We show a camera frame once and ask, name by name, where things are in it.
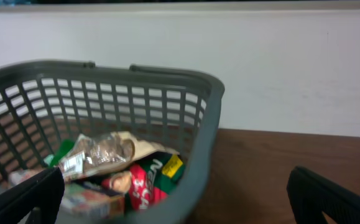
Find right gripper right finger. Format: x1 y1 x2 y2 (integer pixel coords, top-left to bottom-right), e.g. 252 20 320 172
287 166 360 224

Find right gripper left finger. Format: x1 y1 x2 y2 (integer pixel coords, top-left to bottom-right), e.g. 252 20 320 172
0 168 65 224

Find blue tissue pack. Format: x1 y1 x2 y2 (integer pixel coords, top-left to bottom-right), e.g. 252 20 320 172
60 182 125 219

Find teal toilet wipes pack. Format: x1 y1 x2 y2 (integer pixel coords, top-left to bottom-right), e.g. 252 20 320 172
44 154 54 167

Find beige brown snack bag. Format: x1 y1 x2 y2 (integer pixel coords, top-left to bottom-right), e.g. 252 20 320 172
57 131 179 182

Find grey plastic basket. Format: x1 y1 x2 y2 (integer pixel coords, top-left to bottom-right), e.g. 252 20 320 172
0 60 224 223

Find green coffee bag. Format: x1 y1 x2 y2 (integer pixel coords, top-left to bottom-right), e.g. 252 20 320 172
100 151 187 212

